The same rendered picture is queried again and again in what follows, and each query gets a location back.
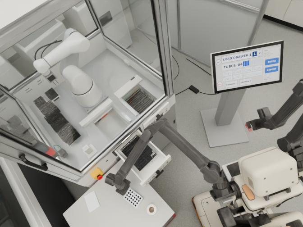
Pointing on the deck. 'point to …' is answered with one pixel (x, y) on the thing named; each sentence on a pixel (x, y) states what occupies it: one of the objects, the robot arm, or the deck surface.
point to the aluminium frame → (48, 14)
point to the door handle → (33, 163)
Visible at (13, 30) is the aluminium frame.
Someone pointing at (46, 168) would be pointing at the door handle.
